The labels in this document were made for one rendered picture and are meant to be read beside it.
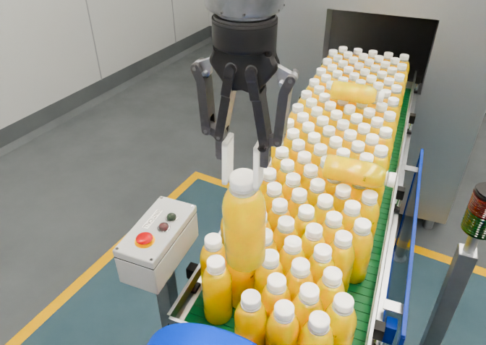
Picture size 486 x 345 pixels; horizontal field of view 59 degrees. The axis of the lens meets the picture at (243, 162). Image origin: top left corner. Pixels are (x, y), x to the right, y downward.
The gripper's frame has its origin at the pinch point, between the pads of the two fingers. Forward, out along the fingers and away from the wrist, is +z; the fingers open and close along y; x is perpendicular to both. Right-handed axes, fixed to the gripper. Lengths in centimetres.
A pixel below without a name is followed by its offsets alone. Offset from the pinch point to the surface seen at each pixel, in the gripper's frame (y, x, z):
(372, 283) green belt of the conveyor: 24, 33, 52
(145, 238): -25.1, 11.4, 31.9
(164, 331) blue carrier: -7.8, -13.2, 23.5
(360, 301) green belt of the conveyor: 22, 27, 53
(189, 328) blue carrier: -3.7, -13.1, 20.9
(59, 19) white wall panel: -227, 240, 64
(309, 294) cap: 10.8, 10.2, 34.9
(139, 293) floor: -77, 75, 142
